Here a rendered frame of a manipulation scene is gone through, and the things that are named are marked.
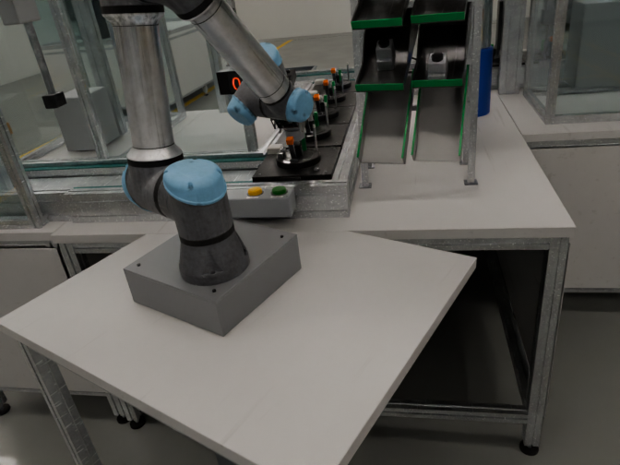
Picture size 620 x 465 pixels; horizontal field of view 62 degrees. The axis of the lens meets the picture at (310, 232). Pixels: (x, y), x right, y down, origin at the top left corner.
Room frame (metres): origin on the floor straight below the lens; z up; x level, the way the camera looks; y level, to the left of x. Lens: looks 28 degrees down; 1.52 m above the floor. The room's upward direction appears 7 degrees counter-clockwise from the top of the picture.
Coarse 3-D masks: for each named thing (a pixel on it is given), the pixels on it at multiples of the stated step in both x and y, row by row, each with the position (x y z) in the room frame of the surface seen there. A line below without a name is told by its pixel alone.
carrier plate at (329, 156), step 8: (320, 152) 1.57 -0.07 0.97; (328, 152) 1.57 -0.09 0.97; (336, 152) 1.56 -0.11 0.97; (264, 160) 1.57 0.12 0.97; (272, 160) 1.56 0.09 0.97; (328, 160) 1.50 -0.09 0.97; (336, 160) 1.49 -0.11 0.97; (264, 168) 1.49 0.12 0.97; (272, 168) 1.49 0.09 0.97; (280, 168) 1.48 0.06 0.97; (304, 168) 1.45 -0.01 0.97; (312, 168) 1.44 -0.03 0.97; (320, 168) 1.44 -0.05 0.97; (328, 168) 1.43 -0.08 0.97; (256, 176) 1.43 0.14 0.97; (264, 176) 1.43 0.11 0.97; (272, 176) 1.42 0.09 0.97; (280, 176) 1.41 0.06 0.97; (288, 176) 1.41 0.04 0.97; (296, 176) 1.40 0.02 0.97; (304, 176) 1.40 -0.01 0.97; (312, 176) 1.39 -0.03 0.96; (320, 176) 1.39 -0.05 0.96; (328, 176) 1.38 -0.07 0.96
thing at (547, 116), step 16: (560, 0) 1.89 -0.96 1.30; (560, 16) 1.89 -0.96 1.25; (528, 32) 2.34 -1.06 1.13; (560, 32) 1.89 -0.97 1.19; (528, 48) 2.31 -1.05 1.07; (560, 48) 1.89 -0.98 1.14; (528, 64) 2.31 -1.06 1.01; (560, 64) 1.88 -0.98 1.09; (528, 80) 2.31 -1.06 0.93; (528, 96) 2.23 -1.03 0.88; (544, 112) 1.92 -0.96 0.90
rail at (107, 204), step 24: (72, 192) 1.52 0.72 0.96; (96, 192) 1.49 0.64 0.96; (120, 192) 1.47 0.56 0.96; (312, 192) 1.33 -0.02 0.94; (336, 192) 1.32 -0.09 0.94; (72, 216) 1.51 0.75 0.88; (96, 216) 1.49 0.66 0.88; (120, 216) 1.47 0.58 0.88; (144, 216) 1.45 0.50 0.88; (312, 216) 1.33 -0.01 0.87; (336, 216) 1.32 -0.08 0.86
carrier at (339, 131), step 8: (312, 120) 1.76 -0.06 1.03; (304, 128) 1.79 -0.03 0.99; (312, 128) 1.76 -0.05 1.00; (320, 128) 1.77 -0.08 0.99; (328, 128) 1.76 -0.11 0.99; (336, 128) 1.81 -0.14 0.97; (344, 128) 1.80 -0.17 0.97; (280, 136) 1.81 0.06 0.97; (312, 136) 1.70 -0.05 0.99; (320, 136) 1.71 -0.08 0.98; (328, 136) 1.73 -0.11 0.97; (336, 136) 1.73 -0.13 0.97; (344, 136) 1.72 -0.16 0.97; (312, 144) 1.67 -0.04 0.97; (320, 144) 1.66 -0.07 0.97; (328, 144) 1.65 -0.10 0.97; (336, 144) 1.64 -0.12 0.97
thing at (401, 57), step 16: (368, 32) 1.55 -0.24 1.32; (384, 32) 1.62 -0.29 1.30; (400, 32) 1.60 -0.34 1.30; (416, 32) 1.56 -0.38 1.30; (368, 48) 1.54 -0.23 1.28; (400, 48) 1.53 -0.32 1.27; (368, 64) 1.51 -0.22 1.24; (400, 64) 1.46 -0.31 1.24; (368, 80) 1.44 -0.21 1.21; (384, 80) 1.42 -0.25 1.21; (400, 80) 1.40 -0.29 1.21
